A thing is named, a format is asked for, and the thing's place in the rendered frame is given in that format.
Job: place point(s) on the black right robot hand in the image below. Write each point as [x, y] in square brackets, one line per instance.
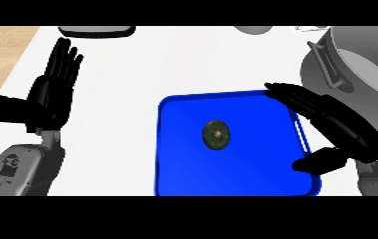
[328, 119]

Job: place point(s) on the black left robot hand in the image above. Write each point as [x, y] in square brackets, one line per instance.
[48, 93]

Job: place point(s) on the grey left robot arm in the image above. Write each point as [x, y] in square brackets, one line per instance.
[29, 168]

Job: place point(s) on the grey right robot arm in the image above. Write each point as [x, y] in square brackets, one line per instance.
[367, 178]

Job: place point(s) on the grey pot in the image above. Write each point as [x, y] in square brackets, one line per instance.
[347, 66]

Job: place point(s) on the blue tray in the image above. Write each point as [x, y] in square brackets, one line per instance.
[230, 146]

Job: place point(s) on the dark green squash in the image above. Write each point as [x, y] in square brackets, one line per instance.
[215, 135]

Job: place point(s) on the grey and black appliance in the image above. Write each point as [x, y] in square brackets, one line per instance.
[97, 31]

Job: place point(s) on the grey round object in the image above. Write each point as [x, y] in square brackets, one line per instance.
[252, 29]

